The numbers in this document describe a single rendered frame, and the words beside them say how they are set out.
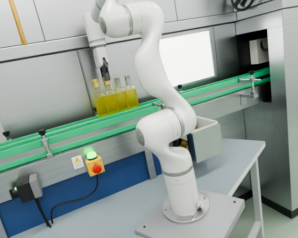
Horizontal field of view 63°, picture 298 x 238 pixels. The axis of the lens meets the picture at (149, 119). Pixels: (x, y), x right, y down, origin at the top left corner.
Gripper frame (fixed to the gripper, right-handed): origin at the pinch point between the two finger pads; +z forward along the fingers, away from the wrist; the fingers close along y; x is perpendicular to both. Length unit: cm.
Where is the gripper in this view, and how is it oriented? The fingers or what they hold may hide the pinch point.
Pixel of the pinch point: (105, 76)
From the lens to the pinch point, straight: 131.8
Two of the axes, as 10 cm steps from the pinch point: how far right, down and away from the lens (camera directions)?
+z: 2.0, 9.5, 2.6
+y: 4.2, 1.5, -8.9
